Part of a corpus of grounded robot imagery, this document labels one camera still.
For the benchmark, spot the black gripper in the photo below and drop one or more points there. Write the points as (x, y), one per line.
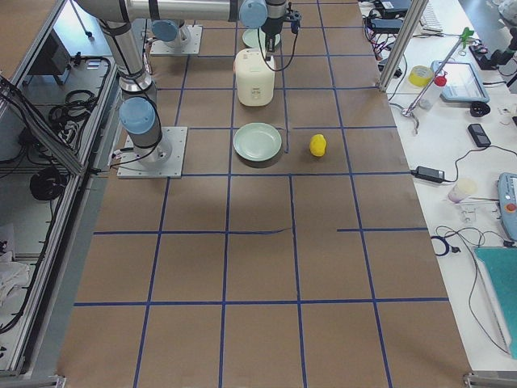
(271, 27)

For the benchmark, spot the white rice cooker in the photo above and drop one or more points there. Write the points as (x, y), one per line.
(255, 78)

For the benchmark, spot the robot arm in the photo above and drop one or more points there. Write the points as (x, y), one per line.
(172, 33)
(115, 19)

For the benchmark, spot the green plate left side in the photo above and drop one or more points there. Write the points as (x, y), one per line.
(254, 38)

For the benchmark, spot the green plate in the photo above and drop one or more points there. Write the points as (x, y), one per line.
(257, 142)
(254, 38)

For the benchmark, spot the green plate right side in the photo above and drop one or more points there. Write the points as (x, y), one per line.
(257, 142)

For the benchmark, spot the yellow toy potato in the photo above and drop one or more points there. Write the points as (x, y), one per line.
(317, 145)

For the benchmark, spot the yellow tape roll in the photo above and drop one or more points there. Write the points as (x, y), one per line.
(420, 76)

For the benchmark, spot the plastic squeeze bottle red cap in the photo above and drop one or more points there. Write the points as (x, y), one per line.
(433, 92)

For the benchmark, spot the blue teach pendant tablet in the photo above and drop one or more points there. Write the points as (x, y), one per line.
(464, 84)

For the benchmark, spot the black power adapter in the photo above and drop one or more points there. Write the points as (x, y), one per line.
(428, 174)

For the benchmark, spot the teal cutting mat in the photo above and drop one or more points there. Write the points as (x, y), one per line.
(500, 262)

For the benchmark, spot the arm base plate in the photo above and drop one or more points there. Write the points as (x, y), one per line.
(158, 48)
(163, 161)

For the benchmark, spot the aluminium frame post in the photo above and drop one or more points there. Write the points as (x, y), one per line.
(404, 36)

